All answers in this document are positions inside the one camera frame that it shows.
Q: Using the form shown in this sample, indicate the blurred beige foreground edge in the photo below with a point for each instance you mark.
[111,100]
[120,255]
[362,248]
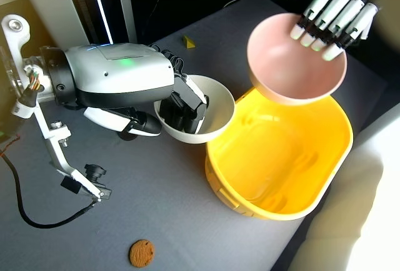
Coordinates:
[389,18]

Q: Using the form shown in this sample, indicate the blurred white foreground shell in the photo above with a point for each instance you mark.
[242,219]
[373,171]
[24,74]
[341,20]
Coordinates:
[359,205]

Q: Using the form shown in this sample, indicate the large pink bowl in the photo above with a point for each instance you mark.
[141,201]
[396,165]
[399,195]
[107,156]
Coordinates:
[297,68]

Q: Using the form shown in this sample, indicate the small white bowl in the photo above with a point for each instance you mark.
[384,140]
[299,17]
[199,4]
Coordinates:
[218,102]

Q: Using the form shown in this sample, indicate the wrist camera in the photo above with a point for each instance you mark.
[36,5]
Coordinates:
[93,172]

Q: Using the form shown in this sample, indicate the yellow plastic tub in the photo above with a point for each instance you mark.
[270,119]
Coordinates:
[275,165]

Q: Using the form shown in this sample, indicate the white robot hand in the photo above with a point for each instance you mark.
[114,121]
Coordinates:
[125,71]
[340,5]

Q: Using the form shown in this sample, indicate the brown round cookie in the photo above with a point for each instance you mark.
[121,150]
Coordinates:
[142,253]

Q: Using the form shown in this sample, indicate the yellow triangular block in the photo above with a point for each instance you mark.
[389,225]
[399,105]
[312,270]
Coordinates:
[188,43]

